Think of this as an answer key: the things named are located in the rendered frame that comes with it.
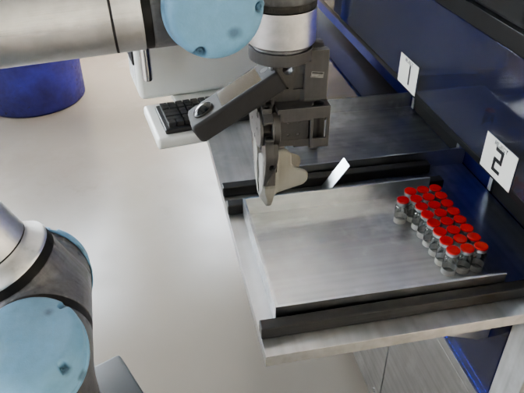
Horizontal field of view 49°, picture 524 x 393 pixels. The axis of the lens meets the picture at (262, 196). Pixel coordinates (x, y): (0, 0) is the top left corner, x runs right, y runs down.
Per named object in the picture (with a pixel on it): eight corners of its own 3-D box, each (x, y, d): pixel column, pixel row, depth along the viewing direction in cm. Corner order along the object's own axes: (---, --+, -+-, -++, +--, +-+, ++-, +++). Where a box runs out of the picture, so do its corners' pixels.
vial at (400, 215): (402, 216, 100) (406, 194, 97) (408, 224, 98) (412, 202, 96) (391, 217, 100) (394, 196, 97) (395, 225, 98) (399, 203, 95)
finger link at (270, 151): (277, 192, 69) (279, 126, 64) (265, 193, 69) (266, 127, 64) (270, 171, 73) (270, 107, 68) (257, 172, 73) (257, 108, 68)
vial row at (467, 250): (422, 206, 103) (426, 184, 100) (471, 274, 88) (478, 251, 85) (410, 207, 102) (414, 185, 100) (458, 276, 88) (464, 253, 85)
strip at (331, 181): (341, 184, 109) (345, 157, 105) (347, 192, 106) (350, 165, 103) (268, 193, 106) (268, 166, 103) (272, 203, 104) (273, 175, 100)
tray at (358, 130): (408, 105, 136) (411, 91, 134) (462, 163, 115) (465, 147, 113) (266, 119, 130) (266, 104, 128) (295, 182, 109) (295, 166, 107)
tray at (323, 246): (426, 192, 106) (429, 176, 104) (500, 291, 85) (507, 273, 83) (242, 214, 101) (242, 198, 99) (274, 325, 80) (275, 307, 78)
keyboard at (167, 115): (298, 88, 161) (298, 80, 160) (318, 110, 150) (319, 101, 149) (154, 110, 150) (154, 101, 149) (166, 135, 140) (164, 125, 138)
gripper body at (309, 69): (328, 152, 68) (335, 53, 61) (256, 160, 67) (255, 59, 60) (310, 122, 74) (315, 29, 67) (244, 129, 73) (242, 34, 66)
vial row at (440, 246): (410, 207, 102) (414, 185, 100) (458, 276, 88) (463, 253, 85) (398, 209, 102) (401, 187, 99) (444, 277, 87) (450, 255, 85)
